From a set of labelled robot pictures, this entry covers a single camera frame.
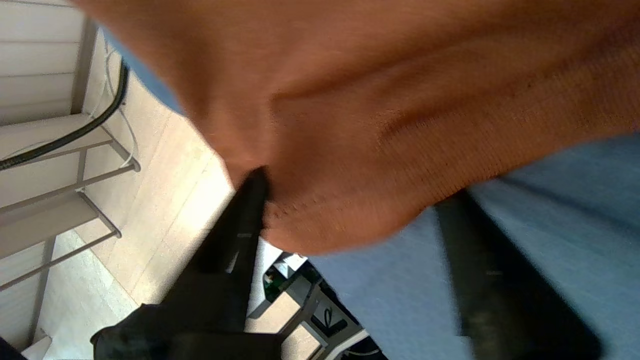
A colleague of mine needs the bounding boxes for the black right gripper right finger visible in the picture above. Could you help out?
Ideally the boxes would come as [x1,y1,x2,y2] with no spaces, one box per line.
[434,189,603,360]

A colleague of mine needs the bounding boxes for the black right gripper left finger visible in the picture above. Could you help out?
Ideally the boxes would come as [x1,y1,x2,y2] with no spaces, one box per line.
[90,167,283,360]

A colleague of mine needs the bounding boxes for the rust brown drawstring shorts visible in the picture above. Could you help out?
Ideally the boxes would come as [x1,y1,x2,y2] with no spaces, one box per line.
[70,0,640,257]

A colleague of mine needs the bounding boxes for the bed with blue sheet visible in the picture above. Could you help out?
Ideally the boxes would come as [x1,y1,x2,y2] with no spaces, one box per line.
[102,27,640,360]

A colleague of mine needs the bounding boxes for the grey metal rack frame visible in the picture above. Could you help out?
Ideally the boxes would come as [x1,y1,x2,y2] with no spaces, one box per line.
[0,20,142,346]

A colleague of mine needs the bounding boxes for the thin white cable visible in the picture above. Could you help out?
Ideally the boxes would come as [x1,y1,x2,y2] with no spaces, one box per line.
[102,40,141,171]

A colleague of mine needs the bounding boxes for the thick black wall cable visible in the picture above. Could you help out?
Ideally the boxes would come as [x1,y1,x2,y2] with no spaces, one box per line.
[0,57,130,172]

